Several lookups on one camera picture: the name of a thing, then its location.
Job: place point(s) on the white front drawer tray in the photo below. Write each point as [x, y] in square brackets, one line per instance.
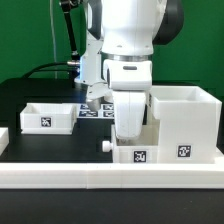
[140, 151]

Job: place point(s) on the fiducial marker sheet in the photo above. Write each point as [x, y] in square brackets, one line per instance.
[105, 112]

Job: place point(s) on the white drawer tray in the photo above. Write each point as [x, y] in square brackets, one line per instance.
[140, 151]
[48, 118]

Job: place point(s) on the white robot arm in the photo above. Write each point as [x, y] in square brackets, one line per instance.
[121, 36]

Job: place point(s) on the white L-shaped border fence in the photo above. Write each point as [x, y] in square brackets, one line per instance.
[95, 176]

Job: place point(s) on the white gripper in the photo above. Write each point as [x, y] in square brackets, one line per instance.
[127, 85]

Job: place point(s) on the white rear drawer tray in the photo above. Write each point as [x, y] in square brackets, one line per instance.
[48, 118]

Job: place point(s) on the white drawer cabinet box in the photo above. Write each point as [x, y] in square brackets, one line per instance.
[188, 124]

